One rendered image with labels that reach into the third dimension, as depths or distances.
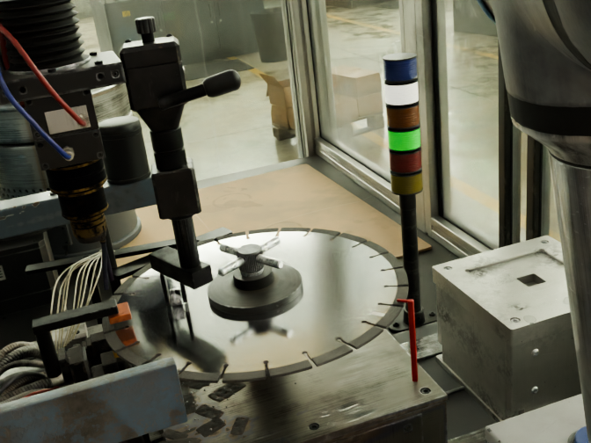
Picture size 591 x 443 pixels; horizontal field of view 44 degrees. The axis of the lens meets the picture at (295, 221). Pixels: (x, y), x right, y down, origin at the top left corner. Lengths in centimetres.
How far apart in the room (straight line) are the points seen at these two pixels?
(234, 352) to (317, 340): 8
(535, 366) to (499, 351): 4
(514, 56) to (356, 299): 51
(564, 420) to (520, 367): 17
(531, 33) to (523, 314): 58
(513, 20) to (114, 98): 117
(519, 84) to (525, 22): 3
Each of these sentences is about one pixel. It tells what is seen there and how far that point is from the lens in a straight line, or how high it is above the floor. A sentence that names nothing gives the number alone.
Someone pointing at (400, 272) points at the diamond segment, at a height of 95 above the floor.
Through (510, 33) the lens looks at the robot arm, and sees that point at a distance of 35.
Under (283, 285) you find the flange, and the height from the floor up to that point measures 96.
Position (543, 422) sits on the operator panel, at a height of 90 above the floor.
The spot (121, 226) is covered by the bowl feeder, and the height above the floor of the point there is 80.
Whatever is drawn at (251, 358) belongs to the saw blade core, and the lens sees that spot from 74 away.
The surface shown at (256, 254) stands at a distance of 83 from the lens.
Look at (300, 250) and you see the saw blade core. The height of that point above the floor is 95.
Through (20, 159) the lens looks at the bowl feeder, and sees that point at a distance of 144.
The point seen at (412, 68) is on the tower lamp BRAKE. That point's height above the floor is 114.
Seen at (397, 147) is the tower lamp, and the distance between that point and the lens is 102.
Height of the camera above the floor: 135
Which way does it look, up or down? 23 degrees down
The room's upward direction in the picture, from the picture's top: 7 degrees counter-clockwise
